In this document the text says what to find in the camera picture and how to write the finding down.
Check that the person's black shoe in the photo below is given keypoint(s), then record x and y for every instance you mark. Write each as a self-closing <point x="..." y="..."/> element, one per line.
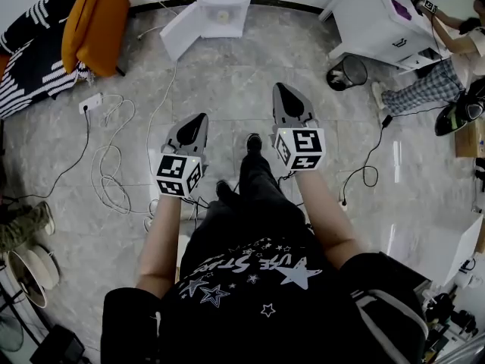
<point x="223" y="189"/>
<point x="254" y="142"/>

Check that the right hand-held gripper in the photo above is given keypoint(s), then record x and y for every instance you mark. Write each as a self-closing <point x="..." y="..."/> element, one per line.
<point x="299" y="127"/>

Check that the white water dispenser cabinet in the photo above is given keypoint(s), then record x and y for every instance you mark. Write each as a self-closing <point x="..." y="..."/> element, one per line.
<point x="212" y="21"/>

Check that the person's left forearm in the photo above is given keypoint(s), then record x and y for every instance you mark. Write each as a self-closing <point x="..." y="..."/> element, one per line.
<point x="164" y="237"/>

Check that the black helmet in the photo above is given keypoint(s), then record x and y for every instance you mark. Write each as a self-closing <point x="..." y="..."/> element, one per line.
<point x="454" y="118"/>

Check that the orange cushion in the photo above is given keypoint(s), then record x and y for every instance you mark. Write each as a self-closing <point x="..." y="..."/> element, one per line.
<point x="96" y="25"/>

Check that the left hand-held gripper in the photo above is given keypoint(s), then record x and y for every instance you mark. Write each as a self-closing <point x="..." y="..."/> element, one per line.
<point x="182" y="154"/>

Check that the purple flat object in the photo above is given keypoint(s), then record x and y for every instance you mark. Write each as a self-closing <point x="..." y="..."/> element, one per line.
<point x="401" y="9"/>

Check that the white drawer cabinet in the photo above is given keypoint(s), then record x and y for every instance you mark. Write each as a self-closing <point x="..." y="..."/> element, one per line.
<point x="375" y="25"/>

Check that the black star print shirt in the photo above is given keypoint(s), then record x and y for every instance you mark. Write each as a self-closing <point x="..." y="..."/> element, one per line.
<point x="246" y="309"/>

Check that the beige floor fan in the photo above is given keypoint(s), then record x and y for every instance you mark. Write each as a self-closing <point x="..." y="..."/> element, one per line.
<point x="32" y="275"/>

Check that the white power strip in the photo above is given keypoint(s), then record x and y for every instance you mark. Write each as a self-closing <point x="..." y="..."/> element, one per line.
<point x="91" y="103"/>

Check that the white cup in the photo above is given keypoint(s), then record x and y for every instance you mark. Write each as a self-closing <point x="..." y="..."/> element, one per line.
<point x="223" y="16"/>

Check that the person's black left shoe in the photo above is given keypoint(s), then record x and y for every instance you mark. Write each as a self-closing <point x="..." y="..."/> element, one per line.
<point x="223" y="189"/>

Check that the black white striped blanket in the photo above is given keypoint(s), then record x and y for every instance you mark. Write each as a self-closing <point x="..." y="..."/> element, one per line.
<point x="30" y="59"/>

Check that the cardboard box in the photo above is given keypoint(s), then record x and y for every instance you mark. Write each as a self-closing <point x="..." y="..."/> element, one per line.
<point x="470" y="142"/>

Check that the person's black trousers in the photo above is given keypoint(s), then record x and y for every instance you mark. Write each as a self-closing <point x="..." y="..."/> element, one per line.
<point x="261" y="192"/>

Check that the black box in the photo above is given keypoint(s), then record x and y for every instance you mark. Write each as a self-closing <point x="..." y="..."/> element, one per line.
<point x="58" y="347"/>

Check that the person's right forearm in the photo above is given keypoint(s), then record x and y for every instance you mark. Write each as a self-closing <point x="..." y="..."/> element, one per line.
<point x="326" y="211"/>

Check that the black mesh waste bin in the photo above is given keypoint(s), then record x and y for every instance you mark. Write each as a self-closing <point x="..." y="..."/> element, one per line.
<point x="346" y="73"/>

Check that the person's black right shoe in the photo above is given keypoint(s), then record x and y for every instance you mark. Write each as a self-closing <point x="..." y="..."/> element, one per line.
<point x="254" y="142"/>

